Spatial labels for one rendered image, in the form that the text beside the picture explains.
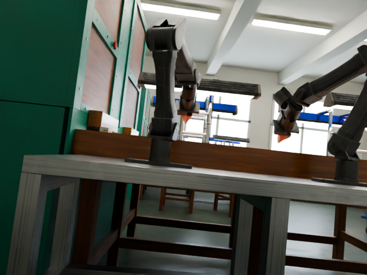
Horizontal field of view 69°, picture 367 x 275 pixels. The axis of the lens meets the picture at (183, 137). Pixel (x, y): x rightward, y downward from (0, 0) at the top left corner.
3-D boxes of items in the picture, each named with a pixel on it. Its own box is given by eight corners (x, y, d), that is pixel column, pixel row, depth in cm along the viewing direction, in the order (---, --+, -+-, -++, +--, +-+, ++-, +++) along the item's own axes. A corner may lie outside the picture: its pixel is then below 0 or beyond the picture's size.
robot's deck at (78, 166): (511, 221, 68) (511, 204, 68) (21, 172, 60) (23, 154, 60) (313, 183, 157) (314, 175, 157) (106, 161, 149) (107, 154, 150)
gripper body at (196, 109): (176, 103, 116) (176, 89, 111) (199, 106, 116) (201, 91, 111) (174, 113, 112) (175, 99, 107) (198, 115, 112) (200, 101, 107)
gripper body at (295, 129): (271, 122, 114) (276, 108, 109) (295, 124, 114) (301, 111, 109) (273, 132, 110) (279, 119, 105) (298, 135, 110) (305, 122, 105)
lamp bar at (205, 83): (261, 96, 134) (262, 82, 134) (136, 83, 134) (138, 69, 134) (256, 100, 142) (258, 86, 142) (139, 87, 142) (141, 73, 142)
